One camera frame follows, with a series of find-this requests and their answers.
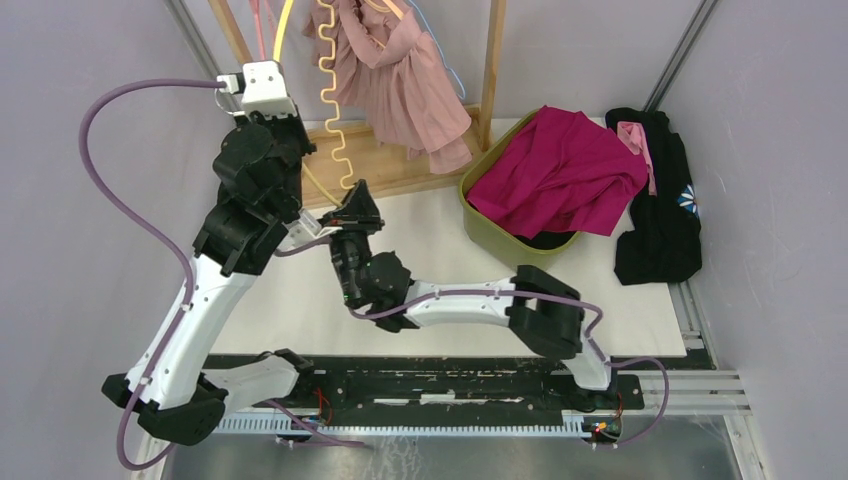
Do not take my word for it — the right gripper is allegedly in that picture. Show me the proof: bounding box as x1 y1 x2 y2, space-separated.
318 178 387 304

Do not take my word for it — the pink plastic hanger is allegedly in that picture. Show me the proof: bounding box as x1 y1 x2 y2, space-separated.
248 0 278 60

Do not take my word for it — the black pleated skirt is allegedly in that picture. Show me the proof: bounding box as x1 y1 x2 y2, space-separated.
517 231 576 250

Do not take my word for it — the magenta pleated skirt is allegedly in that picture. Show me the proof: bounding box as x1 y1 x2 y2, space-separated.
466 106 650 240

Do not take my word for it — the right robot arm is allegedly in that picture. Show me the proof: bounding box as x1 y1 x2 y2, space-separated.
318 180 618 408

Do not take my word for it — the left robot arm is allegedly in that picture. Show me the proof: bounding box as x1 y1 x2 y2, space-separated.
102 112 316 446

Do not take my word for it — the light pink skirt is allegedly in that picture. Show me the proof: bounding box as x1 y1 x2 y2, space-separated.
303 1 472 174

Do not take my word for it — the light blue hanger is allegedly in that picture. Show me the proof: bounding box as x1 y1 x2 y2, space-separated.
407 0 467 101

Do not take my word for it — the wooden clothes rack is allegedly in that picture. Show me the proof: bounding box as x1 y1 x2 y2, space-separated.
206 1 507 208

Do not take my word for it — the olive green plastic basket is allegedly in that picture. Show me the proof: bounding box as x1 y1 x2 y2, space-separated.
459 109 580 270

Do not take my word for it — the pink cloth on pile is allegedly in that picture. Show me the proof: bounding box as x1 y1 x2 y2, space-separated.
616 121 657 197

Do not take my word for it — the black garment pile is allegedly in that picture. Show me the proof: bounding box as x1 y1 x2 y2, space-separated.
605 107 702 285

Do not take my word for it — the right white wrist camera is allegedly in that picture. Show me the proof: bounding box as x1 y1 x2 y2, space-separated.
279 209 340 252

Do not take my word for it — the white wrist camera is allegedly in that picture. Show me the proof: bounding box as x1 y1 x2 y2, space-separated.
241 60 298 118
279 209 340 252

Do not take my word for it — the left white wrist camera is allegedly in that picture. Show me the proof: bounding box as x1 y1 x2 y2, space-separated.
241 60 298 118

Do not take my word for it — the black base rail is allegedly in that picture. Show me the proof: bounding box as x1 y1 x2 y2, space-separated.
205 352 645 429

